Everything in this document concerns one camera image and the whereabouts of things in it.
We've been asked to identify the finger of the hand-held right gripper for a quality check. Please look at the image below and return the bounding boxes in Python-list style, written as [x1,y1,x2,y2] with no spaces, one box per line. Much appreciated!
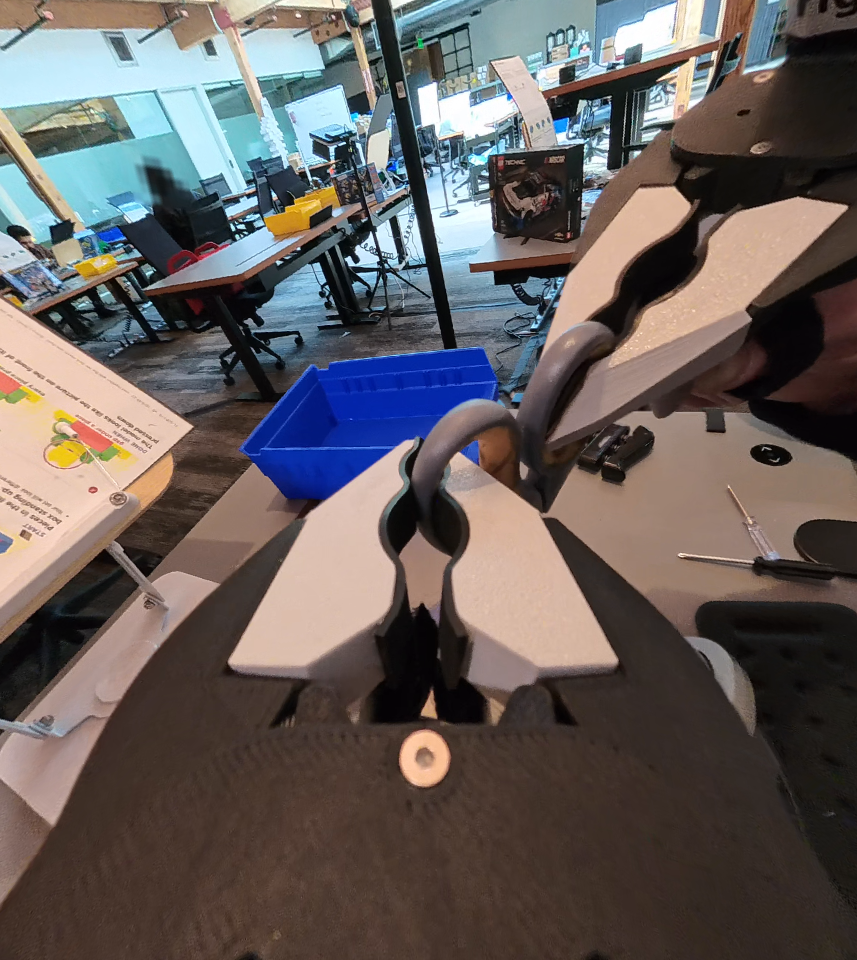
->
[546,180,730,349]
[546,195,850,448]

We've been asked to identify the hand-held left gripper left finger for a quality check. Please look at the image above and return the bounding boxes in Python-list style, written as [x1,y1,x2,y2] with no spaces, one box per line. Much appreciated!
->
[229,438,421,706]

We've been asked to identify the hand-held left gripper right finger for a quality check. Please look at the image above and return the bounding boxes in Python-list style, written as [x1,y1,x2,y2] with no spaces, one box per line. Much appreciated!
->
[447,455,622,706]

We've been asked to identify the yellow-handled scissors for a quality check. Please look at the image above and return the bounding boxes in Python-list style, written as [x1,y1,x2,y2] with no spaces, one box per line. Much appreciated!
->
[411,323,617,549]

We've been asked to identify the person's right forearm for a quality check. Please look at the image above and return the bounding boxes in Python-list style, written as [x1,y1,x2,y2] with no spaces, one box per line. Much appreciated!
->
[751,393,857,499]

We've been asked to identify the wooden side table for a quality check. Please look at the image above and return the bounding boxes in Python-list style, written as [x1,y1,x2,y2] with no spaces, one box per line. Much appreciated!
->
[469,225,587,339]

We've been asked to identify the black printed box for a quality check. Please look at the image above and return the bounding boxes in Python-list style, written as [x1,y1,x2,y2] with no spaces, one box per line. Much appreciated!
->
[490,146,584,244]

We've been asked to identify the black bit holder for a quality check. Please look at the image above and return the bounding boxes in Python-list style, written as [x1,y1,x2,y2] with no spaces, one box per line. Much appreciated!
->
[576,423,656,484]

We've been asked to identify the blue storage bin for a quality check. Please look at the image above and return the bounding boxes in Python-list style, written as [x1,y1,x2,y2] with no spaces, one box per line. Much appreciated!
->
[243,348,500,501]

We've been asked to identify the black vertical pole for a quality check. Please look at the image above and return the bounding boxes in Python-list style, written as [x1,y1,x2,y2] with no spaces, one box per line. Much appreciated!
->
[372,0,460,349]

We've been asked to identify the black perforated pad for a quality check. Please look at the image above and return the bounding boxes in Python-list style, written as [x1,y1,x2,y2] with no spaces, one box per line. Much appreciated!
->
[696,600,857,960]

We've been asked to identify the yellow bin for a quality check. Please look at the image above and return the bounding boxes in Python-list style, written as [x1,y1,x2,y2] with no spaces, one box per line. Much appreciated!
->
[264,188,343,237]

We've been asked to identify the printed instruction sheet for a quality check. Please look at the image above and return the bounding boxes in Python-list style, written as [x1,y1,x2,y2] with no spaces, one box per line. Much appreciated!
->
[0,263,193,646]

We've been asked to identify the red office chair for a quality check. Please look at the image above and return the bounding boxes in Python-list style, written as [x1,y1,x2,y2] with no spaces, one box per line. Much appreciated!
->
[166,240,305,379]

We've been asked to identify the wooden office desk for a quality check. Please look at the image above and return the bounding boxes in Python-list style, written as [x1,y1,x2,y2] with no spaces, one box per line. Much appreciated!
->
[144,188,415,399]

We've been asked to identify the clear-handled screwdriver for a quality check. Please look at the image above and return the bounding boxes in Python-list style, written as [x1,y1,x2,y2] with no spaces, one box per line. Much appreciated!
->
[724,485,779,559]

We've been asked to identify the black-handled screwdriver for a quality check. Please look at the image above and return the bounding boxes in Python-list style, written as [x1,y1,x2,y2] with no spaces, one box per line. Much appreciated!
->
[678,552,838,583]

